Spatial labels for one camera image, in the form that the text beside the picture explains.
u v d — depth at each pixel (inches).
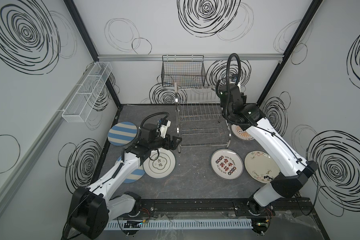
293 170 15.9
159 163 35.0
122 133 40.3
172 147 27.3
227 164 35.0
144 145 24.0
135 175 32.7
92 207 15.3
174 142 27.3
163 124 27.4
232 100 19.2
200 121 26.3
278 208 29.6
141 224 27.4
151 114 22.8
